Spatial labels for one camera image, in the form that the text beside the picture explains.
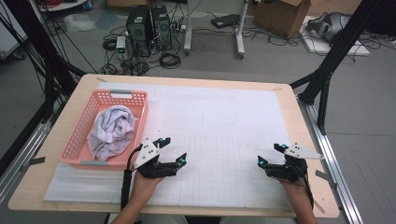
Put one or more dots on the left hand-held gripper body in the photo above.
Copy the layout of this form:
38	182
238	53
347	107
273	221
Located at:
146	154

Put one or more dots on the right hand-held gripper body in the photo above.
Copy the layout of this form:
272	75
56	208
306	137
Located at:
289	169

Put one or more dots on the lilac towel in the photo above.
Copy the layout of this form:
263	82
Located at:
110	133

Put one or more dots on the pink plastic basket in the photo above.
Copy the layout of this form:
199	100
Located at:
74	146

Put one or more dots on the person's right hand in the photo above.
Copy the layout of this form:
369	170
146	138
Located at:
295	191

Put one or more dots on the person's left hand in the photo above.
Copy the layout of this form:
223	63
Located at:
144	186

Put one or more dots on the white grid mat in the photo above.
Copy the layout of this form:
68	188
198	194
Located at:
218	124

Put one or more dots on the small white device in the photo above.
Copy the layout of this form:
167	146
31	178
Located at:
120	45

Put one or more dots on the white board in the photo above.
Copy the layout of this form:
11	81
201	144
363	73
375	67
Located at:
317	46

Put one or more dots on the white metal stand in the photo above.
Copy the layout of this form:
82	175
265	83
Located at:
187	37

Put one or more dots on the black computer tower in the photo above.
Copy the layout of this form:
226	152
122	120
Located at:
138	31
162	28

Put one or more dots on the open cardboard box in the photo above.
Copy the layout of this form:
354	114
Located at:
280	18

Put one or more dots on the flat black device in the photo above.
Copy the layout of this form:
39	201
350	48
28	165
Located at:
224	21

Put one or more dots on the clear plastic bag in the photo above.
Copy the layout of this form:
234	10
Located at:
79	22

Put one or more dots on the white cabinet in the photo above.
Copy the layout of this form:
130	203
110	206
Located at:
7	37

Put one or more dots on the grey metal bracket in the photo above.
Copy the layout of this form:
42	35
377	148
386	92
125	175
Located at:
327	178
35	161

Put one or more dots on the aluminium rail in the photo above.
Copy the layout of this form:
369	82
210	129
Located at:
342	194
31	143

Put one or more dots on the black metal frame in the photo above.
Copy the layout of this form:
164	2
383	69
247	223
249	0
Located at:
34	31
342	40

